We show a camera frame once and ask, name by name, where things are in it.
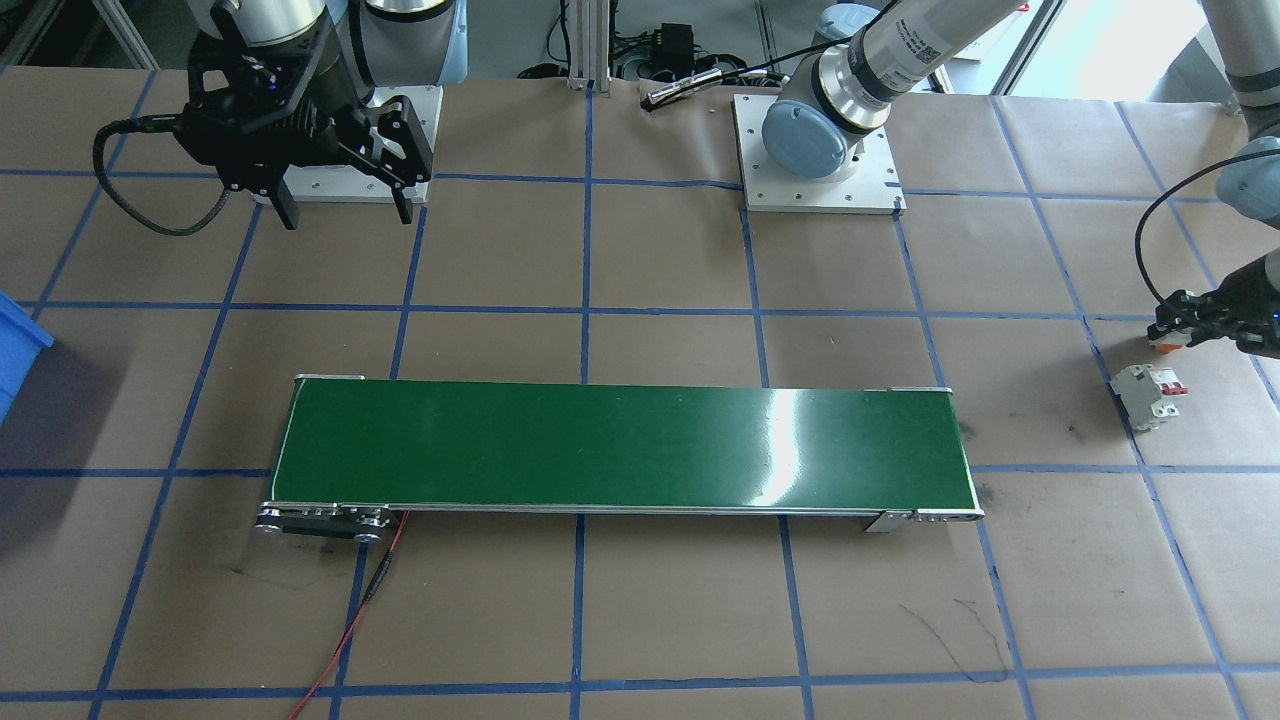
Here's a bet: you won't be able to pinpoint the black adapter inside frame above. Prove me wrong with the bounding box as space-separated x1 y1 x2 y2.
650 25 701 69

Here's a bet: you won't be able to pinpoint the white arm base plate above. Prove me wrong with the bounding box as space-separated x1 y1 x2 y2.
280 85 444 205
733 93 907 215

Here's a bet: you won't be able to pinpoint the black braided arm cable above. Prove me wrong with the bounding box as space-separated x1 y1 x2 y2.
1135 150 1280 311
93 118 233 238

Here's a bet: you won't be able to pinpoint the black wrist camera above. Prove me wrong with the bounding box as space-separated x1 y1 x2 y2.
1240 305 1280 359
205 45 326 111

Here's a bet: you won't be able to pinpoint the blue plastic bin with foam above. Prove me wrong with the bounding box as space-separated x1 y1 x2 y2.
0 290 56 426

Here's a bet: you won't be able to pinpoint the silver black cylindrical tool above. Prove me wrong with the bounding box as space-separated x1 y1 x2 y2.
643 68 723 111

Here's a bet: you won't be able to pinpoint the white circuit breaker red switches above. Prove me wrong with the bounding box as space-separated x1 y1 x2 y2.
1108 363 1191 433

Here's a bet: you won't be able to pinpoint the red black conveyor wire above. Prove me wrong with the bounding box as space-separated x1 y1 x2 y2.
290 510 409 720

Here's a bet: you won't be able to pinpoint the green belt conveyor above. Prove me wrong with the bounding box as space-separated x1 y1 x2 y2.
253 375 986 546

